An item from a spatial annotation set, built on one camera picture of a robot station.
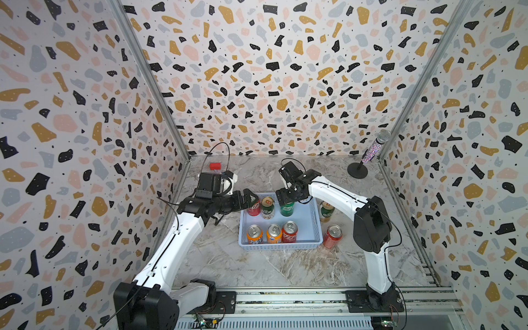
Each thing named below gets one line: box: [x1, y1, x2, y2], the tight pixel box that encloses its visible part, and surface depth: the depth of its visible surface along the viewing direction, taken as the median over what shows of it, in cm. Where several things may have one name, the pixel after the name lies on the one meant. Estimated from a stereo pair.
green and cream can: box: [260, 196, 275, 220], surface depth 92 cm
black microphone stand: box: [347, 160, 368, 179], surface depth 118 cm
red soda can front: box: [281, 220, 299, 244], surface depth 83 cm
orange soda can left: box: [246, 224, 264, 245], surface depth 82 cm
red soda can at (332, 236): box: [323, 224, 344, 249], surface depth 83 cm
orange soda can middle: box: [266, 223, 283, 245], surface depth 83 cm
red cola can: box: [247, 200, 261, 217], surface depth 95 cm
